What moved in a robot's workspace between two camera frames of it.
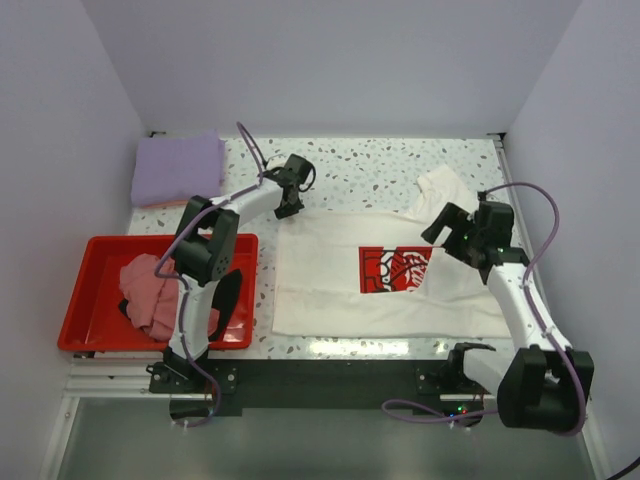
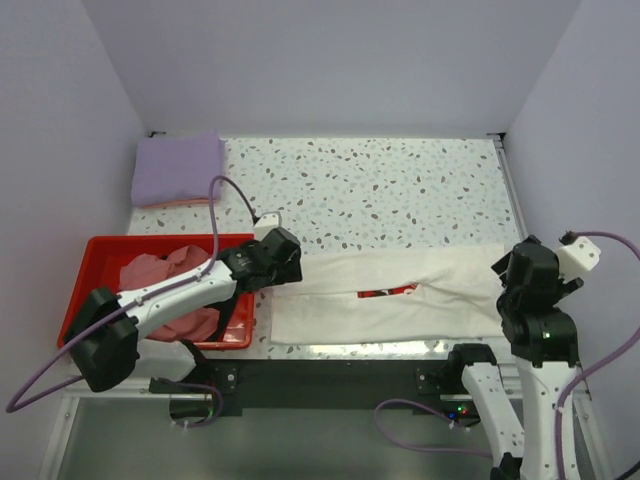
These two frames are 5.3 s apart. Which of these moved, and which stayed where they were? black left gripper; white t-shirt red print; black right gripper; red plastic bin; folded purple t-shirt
Moved: black left gripper; white t-shirt red print; black right gripper
Stayed: red plastic bin; folded purple t-shirt
